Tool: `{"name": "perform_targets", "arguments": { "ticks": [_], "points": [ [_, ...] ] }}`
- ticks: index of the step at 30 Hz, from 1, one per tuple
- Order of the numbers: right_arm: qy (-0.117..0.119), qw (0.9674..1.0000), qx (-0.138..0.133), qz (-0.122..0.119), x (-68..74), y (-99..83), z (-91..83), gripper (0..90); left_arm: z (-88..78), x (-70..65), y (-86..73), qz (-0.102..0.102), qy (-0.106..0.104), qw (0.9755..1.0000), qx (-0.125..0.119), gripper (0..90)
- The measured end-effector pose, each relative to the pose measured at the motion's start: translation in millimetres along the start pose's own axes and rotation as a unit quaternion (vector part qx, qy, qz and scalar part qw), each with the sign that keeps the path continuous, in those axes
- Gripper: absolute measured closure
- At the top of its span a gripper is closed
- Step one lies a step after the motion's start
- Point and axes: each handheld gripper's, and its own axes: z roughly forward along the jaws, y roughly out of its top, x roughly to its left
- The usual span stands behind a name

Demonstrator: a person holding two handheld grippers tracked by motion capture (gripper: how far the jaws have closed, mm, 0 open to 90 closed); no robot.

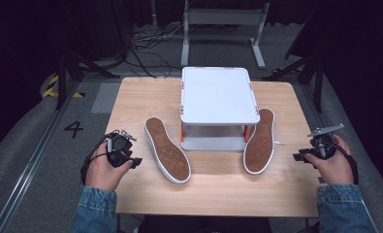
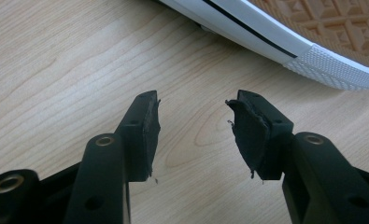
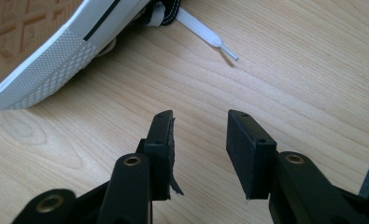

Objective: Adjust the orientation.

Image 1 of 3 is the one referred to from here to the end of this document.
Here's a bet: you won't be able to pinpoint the person's left hand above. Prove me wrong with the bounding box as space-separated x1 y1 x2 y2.
84 150 135 192

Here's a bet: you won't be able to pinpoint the person's right hand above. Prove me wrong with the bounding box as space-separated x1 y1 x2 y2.
304 133 355 186

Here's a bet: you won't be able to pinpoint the yellow black floor tape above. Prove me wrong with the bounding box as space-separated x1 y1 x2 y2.
41 74 85 99

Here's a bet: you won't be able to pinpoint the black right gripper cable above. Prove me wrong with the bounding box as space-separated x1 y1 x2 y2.
331 141 360 185

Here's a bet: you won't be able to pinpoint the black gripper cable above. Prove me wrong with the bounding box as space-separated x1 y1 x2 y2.
331 141 360 185
80 129 120 187

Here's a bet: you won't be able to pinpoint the grey metal stand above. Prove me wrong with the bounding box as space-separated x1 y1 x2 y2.
180 0 271 70

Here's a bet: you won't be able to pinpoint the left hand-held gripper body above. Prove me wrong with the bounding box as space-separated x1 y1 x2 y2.
106 129 138 169

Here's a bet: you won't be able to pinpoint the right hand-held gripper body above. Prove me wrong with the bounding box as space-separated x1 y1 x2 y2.
306 123 345 160

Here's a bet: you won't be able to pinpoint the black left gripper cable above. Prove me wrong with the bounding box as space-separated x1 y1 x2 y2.
80 129 120 187

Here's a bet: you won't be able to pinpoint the black canvas sneaker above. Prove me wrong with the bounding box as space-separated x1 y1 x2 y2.
144 116 192 185
242 108 285 176

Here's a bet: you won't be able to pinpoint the black floor cables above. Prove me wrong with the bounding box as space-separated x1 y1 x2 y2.
126 22 184 79

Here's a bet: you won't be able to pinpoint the black stand legs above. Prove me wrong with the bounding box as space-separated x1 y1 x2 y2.
54 48 122 111
262 52 327 114

